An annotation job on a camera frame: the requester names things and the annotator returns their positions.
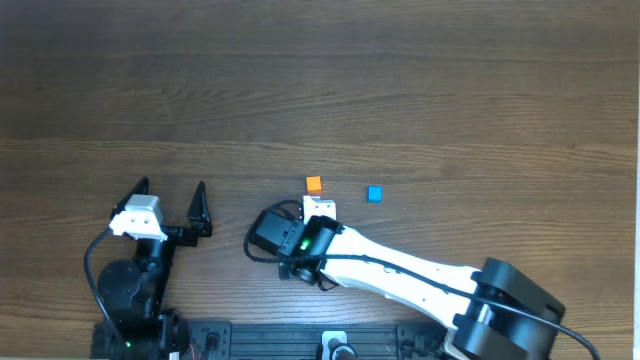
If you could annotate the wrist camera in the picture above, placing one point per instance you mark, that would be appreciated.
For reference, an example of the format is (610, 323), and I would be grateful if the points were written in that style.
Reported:
(320, 207)
(140, 217)

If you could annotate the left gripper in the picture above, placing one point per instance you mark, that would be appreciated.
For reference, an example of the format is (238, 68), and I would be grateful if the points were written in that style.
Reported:
(181, 236)

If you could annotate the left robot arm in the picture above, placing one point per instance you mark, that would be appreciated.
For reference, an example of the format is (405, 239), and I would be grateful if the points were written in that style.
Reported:
(125, 285)

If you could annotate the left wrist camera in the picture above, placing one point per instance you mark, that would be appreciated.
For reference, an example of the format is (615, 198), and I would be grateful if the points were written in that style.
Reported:
(140, 217)

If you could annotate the mounting rail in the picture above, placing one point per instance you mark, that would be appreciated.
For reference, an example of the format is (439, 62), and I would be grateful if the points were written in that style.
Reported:
(280, 342)

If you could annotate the orange cube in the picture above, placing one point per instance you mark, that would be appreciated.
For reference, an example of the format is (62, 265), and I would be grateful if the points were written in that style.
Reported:
(314, 184)

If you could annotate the blue cube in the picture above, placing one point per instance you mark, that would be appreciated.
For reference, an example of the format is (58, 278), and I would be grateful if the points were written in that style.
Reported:
(374, 194)

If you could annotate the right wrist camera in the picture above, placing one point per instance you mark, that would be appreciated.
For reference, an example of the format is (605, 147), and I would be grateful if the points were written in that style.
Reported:
(320, 207)

